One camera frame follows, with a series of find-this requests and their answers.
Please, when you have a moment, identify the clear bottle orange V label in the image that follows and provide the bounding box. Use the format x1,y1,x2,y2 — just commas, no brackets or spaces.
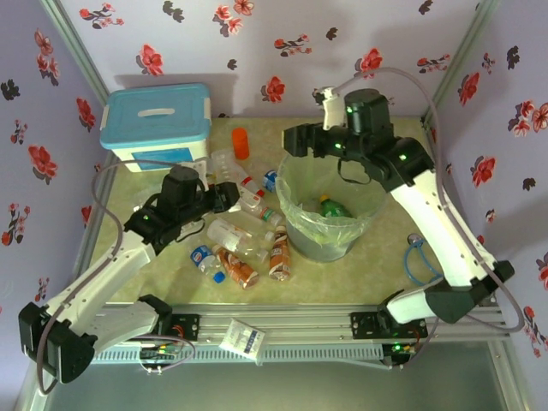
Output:
206,217,270,261

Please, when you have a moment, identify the orange patterned drink bottle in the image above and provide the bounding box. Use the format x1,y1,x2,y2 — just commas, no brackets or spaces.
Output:
212,244,261,291

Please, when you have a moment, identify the white paper packet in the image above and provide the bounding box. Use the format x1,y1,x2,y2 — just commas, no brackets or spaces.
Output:
218,319,265,366

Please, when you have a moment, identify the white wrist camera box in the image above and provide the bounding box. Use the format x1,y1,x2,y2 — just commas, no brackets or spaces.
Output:
313,86,347,131
188,156,215,192

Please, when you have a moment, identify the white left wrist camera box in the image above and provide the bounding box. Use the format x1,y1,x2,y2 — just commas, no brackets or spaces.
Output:
188,156,215,192

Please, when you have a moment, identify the grey left arm cable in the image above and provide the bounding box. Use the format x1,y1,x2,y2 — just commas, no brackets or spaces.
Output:
36,158,202,397

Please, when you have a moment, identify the clear bottle red white label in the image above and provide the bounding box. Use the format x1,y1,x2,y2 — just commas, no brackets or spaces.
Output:
208,146,265,201

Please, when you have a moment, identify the aluminium frame cross rail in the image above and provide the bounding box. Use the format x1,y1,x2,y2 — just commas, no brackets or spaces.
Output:
40,303,513,342

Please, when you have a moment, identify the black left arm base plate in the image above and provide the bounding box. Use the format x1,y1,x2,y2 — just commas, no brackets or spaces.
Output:
169,313,202,343

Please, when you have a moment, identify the grey round waste bin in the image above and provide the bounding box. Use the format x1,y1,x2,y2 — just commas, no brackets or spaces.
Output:
277,152,390,263

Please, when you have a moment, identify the clear bottle green red label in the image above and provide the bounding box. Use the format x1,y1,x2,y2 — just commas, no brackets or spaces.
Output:
234,197,284,226

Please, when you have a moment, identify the aluminium frame post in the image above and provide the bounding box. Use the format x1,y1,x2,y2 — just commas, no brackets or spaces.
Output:
421,0,502,125
37,0,111,106

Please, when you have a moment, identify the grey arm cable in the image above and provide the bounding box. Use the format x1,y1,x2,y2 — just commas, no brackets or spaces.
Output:
336,67,527,369
36,158,202,397

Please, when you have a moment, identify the long clear bottle white cap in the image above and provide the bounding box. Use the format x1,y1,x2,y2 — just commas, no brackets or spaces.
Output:
213,217,277,241

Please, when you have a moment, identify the green soda bottle yellow cap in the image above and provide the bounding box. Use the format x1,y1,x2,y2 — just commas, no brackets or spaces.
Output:
319,194,354,219

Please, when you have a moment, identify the brown coffee drink bottle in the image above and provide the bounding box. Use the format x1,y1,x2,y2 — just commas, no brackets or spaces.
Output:
268,225,294,283

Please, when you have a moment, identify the blue stethoscope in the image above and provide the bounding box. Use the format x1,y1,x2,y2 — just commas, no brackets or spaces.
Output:
403,233,446,287

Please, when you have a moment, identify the aluminium table side rail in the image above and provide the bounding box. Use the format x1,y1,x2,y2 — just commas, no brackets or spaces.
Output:
71,149,120,277

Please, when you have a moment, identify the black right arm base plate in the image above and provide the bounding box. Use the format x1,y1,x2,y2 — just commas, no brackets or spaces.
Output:
349,311,429,340

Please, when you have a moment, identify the grey right arm cable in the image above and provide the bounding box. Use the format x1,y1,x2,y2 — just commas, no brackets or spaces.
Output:
336,67,527,369

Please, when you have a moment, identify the blue lidded white storage box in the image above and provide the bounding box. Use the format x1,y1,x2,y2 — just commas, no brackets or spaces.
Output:
99,82,213,173

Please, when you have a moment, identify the orange plastic cylinder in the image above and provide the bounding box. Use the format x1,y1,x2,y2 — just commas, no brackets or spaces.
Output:
231,127,251,161

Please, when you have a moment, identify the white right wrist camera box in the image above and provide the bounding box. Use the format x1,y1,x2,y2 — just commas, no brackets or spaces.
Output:
313,86,347,131

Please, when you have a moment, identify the slotted grey cable duct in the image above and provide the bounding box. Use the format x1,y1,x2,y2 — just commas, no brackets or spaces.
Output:
92,344,384,365

